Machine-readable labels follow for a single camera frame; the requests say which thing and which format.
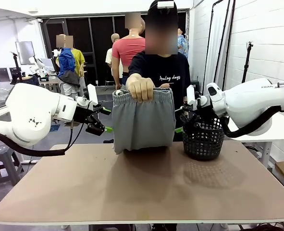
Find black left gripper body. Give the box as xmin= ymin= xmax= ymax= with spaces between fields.
xmin=73 ymin=105 xmax=103 ymax=125

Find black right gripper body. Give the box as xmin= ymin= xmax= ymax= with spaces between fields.
xmin=183 ymin=102 xmax=211 ymax=121

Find black perforated plastic basket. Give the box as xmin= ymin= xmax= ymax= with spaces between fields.
xmin=182 ymin=116 xmax=225 ymax=162

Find grey shorts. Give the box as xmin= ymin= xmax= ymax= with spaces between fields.
xmin=111 ymin=87 xmax=177 ymax=155

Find person's right hand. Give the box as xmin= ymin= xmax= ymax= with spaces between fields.
xmin=125 ymin=73 xmax=156 ymax=102

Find small black stool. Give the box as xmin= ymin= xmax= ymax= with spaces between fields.
xmin=189 ymin=79 xmax=201 ymax=91

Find person in black t-shirt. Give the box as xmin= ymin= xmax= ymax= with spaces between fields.
xmin=128 ymin=51 xmax=191 ymax=142

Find mannequin with blue jacket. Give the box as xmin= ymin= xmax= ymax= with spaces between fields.
xmin=56 ymin=35 xmax=82 ymax=97

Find mannequin with yellow shirt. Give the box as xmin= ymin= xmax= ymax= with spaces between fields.
xmin=71 ymin=36 xmax=87 ymax=90

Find mannequin with blue jeans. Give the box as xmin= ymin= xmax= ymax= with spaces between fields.
xmin=23 ymin=75 xmax=40 ymax=87

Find mannequin with floral shirt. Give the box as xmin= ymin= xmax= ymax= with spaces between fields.
xmin=177 ymin=28 xmax=189 ymax=59

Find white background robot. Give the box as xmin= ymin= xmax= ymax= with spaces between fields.
xmin=28 ymin=55 xmax=47 ymax=76

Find black backdrop stand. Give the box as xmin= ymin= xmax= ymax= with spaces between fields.
xmin=203 ymin=0 xmax=237 ymax=84

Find white side table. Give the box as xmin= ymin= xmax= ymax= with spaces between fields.
xmin=224 ymin=111 xmax=284 ymax=169

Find grey plastic stool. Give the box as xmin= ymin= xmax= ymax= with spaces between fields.
xmin=0 ymin=145 xmax=25 ymax=192

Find black cap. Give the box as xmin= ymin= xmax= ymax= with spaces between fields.
xmin=147 ymin=0 xmax=179 ymax=15

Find white head-mounted device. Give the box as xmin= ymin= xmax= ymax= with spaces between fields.
xmin=157 ymin=0 xmax=176 ymax=9

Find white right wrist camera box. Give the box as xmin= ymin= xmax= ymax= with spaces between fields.
xmin=185 ymin=84 xmax=196 ymax=106

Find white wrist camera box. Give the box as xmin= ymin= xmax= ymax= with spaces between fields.
xmin=185 ymin=84 xmax=196 ymax=106
xmin=86 ymin=83 xmax=99 ymax=107

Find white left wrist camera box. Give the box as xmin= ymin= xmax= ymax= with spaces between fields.
xmin=86 ymin=83 xmax=99 ymax=107

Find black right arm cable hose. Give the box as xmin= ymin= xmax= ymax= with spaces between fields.
xmin=222 ymin=104 xmax=284 ymax=139

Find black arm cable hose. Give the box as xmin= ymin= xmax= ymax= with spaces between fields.
xmin=0 ymin=120 xmax=74 ymax=157
xmin=222 ymin=104 xmax=284 ymax=139

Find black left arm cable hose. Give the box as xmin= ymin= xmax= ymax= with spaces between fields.
xmin=0 ymin=120 xmax=74 ymax=157

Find black camera tripod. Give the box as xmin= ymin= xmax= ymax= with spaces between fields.
xmin=10 ymin=51 xmax=23 ymax=84
xmin=241 ymin=41 xmax=254 ymax=84

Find grey wall board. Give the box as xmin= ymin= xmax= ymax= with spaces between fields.
xmin=14 ymin=41 xmax=36 ymax=65

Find black floor cables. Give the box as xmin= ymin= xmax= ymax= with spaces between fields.
xmin=249 ymin=222 xmax=284 ymax=231

